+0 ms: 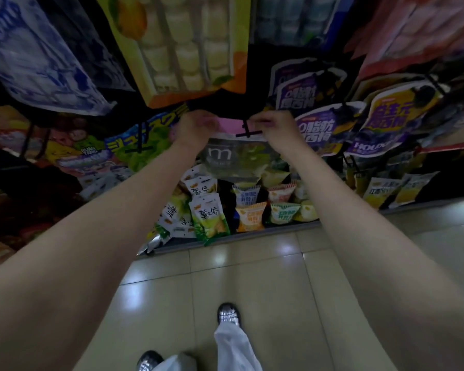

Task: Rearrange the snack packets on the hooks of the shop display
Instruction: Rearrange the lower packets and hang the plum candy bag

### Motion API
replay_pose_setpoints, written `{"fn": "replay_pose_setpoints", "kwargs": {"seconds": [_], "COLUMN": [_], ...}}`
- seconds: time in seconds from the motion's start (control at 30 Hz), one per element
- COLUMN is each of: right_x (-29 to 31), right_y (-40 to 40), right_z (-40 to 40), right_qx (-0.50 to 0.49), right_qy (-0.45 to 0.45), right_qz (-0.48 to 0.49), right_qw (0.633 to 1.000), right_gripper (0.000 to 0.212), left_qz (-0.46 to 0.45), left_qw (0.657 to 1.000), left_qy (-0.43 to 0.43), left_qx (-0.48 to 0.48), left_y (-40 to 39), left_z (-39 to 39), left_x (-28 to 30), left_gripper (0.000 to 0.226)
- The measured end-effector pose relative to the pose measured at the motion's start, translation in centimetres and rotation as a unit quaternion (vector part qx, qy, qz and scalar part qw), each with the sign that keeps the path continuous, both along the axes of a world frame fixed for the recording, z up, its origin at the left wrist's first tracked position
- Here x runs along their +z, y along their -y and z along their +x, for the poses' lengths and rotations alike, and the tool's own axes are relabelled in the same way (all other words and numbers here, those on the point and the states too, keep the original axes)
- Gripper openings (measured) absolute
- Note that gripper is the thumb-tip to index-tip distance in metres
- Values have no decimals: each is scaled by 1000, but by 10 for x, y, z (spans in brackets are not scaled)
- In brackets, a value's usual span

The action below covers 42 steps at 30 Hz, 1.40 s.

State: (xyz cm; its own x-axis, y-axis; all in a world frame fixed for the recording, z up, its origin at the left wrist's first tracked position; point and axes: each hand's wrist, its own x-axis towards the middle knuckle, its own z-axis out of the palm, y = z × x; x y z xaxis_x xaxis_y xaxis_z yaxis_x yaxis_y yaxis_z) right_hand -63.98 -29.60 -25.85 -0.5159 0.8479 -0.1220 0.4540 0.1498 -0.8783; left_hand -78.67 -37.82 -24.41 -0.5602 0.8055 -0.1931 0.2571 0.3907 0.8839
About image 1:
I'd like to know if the green blue grape candy packet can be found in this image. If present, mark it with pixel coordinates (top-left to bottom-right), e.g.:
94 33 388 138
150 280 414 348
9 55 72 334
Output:
104 104 190 173

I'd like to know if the yellow green snack packet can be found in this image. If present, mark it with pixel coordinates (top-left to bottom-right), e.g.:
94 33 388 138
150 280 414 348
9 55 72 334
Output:
260 167 291 189

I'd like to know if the colourful cartoon candy packet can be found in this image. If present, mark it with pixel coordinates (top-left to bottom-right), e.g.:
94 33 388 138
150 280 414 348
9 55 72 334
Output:
44 121 120 179

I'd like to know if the grey shelf base edge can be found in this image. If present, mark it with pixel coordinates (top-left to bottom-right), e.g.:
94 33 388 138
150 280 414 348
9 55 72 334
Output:
136 195 464 258

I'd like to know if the person's silver shoe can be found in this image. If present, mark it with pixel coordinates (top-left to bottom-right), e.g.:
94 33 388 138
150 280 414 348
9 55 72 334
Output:
136 350 164 371
217 303 241 327

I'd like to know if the dark blue patterned packet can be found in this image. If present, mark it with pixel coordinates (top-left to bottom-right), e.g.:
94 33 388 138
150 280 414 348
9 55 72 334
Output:
35 0 136 93

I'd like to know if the person's left forearm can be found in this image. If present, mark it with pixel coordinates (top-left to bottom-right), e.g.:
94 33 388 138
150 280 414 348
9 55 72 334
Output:
0 141 211 371

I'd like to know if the small green white chip packet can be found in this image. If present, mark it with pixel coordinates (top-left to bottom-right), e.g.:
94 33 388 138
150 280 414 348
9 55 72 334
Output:
184 175 218 198

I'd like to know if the person's white trouser leg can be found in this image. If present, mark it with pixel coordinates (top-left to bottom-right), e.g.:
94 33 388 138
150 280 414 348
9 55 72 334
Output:
151 353 198 371
213 322 264 371

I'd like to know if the black peg hook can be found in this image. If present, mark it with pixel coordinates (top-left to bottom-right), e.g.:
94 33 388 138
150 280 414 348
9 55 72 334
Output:
125 120 154 154
236 120 263 139

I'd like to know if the blue candy bag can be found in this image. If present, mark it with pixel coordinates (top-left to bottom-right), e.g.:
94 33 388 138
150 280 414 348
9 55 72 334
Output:
251 0 352 48

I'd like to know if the person's white left trouser leg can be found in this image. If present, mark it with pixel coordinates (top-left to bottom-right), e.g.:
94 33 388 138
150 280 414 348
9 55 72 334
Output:
151 353 198 371

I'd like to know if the blue white patterned packet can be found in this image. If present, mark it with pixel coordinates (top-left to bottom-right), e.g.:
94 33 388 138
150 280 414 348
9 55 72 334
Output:
0 0 117 116

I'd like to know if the orange red snack packet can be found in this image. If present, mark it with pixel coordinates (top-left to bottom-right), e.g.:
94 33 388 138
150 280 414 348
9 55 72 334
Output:
0 105 37 161

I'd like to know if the pink red candy bag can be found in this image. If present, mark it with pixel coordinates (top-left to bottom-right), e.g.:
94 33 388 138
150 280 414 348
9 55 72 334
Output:
344 0 464 81

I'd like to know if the person's left hand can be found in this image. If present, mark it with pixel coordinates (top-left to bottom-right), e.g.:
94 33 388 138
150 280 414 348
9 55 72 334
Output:
173 110 221 153

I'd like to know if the person's right hand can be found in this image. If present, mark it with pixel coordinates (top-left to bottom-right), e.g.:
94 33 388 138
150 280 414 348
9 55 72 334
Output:
249 110 308 155

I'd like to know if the purple white prune packet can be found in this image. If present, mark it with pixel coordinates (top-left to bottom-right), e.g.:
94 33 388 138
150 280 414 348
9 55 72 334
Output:
343 127 420 158
296 101 367 152
275 69 348 114
269 58 319 98

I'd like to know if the clear snack packet pink header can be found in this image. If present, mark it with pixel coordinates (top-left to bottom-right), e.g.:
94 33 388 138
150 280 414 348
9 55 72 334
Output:
199 117 281 181

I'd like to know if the yellow purple prune packet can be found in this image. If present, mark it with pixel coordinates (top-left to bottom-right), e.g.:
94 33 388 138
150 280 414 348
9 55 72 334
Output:
359 82 451 132

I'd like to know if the person's silver left shoe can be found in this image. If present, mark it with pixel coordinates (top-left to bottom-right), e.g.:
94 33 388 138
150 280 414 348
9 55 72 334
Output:
136 350 164 371

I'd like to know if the person's white right trouser leg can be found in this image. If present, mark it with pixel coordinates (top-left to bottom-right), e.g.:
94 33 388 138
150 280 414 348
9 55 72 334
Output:
213 322 264 371

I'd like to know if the large green white chip packet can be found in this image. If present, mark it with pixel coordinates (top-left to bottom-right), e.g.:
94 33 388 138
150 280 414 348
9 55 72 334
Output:
188 192 231 247

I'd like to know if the person's silver right shoe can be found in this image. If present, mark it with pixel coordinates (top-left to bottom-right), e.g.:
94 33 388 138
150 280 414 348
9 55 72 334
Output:
217 303 241 327

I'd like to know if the yellow orange candy bag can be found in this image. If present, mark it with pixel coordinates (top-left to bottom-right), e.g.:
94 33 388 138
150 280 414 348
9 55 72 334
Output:
95 0 252 109

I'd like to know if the person's right forearm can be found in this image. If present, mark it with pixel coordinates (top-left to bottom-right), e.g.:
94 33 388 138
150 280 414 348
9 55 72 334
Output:
280 145 464 371

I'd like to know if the yellow white fruit packet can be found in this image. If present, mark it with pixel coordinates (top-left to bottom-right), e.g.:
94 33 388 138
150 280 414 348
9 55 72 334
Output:
388 171 440 210
362 177 402 210

